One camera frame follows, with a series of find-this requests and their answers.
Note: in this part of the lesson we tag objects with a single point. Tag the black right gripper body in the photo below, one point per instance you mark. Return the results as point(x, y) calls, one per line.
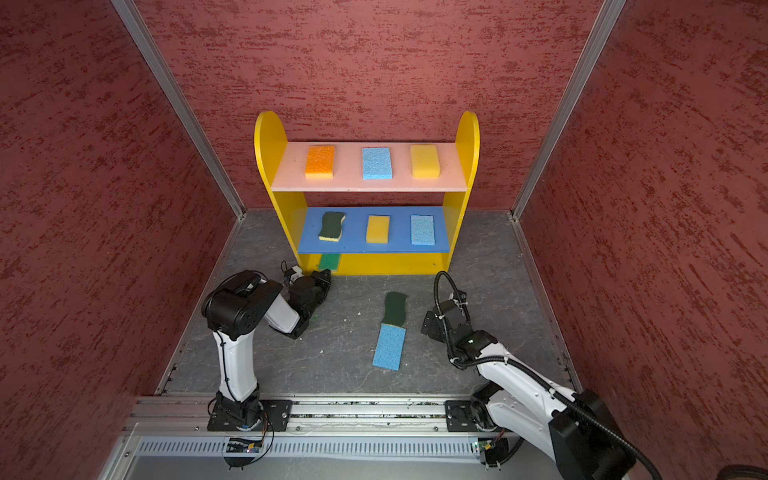
point(436, 331)

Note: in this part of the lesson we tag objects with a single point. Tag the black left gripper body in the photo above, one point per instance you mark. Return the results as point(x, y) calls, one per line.
point(322, 287)

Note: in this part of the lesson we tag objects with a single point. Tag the bright green yellow sponge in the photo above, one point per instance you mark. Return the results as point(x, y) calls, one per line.
point(329, 262)

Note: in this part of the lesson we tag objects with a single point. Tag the dark green wavy sponge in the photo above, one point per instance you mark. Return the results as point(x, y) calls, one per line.
point(331, 226)
point(395, 309)

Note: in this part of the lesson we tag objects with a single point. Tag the blue sponge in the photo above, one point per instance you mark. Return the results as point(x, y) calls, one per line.
point(422, 230)
point(389, 347)
point(376, 163)

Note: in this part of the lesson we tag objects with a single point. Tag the yellow sponge front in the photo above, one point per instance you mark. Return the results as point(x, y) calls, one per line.
point(378, 229)

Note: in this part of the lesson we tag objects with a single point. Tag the orange sponge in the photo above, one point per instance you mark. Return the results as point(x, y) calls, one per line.
point(320, 162)

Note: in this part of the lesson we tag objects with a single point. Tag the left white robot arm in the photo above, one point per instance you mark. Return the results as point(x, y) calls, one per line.
point(233, 311)

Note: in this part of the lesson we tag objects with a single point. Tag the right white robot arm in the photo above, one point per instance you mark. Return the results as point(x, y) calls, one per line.
point(575, 430)

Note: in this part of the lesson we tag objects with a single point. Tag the yellow wooden two-tier shelf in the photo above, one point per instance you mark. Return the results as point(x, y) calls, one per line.
point(299, 203)

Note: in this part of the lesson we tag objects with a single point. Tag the perforated metal vent strip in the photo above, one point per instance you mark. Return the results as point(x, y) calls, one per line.
point(330, 447)

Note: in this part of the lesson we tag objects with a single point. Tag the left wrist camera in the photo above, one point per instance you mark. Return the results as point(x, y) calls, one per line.
point(292, 274)

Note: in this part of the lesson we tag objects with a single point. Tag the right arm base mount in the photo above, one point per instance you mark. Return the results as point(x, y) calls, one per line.
point(472, 416)

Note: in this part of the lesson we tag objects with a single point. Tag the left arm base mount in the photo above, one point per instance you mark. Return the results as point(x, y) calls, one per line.
point(255, 415)

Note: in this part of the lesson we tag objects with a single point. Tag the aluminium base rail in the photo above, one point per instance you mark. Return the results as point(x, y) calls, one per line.
point(304, 415)

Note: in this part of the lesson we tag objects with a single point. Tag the left aluminium corner post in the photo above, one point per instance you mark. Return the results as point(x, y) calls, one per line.
point(135, 25)

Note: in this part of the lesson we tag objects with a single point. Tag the aluminium corner post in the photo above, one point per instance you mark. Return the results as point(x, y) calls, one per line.
point(605, 22)
point(135, 25)

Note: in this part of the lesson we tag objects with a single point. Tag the right aluminium corner post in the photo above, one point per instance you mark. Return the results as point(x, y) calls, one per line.
point(605, 22)

